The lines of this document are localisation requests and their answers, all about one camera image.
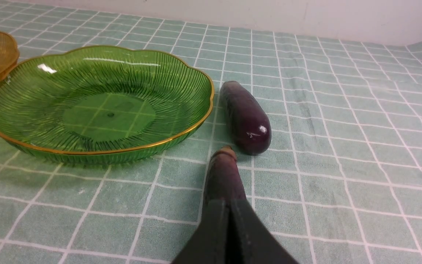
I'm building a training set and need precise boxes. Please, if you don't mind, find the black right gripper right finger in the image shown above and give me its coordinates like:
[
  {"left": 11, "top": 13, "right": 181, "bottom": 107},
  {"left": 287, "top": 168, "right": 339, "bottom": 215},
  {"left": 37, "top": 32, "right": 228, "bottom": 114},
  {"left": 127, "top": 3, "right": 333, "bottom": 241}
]
[{"left": 230, "top": 199, "right": 298, "bottom": 264}]

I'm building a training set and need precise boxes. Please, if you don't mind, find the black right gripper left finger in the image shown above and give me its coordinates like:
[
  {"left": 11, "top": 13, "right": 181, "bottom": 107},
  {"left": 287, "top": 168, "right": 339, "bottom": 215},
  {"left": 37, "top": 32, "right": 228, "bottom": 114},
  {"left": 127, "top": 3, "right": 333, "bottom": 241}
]
[{"left": 171, "top": 199, "right": 229, "bottom": 264}]

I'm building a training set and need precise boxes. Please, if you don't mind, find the purple eggplant with stem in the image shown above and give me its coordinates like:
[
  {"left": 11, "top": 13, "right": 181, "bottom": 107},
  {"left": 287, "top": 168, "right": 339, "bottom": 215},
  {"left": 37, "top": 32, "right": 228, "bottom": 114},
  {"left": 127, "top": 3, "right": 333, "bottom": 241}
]
[{"left": 203, "top": 145, "right": 248, "bottom": 212}]

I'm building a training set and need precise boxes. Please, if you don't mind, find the green glass plate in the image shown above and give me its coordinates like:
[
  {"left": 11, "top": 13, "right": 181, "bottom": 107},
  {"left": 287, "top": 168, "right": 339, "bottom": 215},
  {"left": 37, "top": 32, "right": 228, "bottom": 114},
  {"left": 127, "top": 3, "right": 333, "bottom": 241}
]
[{"left": 0, "top": 45, "right": 215, "bottom": 164}]

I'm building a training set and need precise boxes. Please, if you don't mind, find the green checkered tablecloth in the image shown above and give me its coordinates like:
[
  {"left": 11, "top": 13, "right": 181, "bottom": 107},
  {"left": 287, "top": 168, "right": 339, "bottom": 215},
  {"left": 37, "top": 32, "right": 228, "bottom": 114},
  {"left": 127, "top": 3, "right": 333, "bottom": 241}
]
[{"left": 0, "top": 0, "right": 422, "bottom": 264}]

